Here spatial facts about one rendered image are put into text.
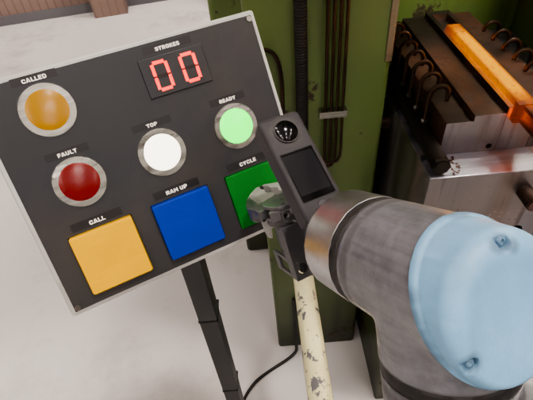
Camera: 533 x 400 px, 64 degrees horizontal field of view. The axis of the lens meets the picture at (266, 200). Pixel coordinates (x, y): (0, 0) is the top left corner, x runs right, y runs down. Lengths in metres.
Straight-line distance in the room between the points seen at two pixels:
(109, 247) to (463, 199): 0.58
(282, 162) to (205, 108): 0.18
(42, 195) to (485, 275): 0.45
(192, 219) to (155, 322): 1.18
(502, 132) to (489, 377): 0.61
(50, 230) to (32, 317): 1.40
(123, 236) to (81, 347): 1.24
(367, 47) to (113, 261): 0.55
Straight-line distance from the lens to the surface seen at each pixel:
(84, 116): 0.54
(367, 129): 0.91
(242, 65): 0.57
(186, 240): 0.55
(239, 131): 0.56
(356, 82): 0.85
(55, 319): 1.88
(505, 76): 0.88
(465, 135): 0.81
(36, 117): 0.54
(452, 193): 0.80
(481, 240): 0.25
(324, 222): 0.34
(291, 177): 0.40
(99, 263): 0.55
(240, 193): 0.57
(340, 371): 1.54
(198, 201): 0.55
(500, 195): 0.85
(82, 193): 0.54
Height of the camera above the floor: 1.40
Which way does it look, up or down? 44 degrees down
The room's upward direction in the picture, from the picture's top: 6 degrees counter-clockwise
